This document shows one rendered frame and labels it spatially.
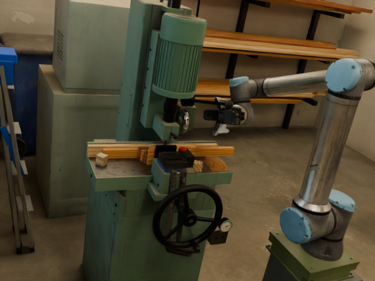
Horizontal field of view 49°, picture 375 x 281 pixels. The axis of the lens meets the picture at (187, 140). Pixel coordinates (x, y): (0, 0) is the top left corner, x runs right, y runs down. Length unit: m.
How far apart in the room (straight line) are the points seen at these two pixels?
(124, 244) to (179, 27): 0.92
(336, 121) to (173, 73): 0.63
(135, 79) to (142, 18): 0.26
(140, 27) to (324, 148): 0.89
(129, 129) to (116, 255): 0.56
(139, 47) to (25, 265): 1.42
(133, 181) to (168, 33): 0.59
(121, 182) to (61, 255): 1.10
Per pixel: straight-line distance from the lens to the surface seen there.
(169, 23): 1.60
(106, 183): 1.62
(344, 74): 1.52
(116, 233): 1.78
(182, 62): 1.61
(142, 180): 1.66
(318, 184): 1.64
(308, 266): 1.86
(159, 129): 1.76
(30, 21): 3.92
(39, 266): 2.58
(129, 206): 1.71
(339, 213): 1.83
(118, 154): 1.75
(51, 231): 2.84
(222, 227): 1.88
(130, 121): 1.92
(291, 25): 5.04
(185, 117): 1.89
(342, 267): 1.96
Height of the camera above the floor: 1.68
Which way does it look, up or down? 23 degrees down
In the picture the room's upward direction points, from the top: 10 degrees clockwise
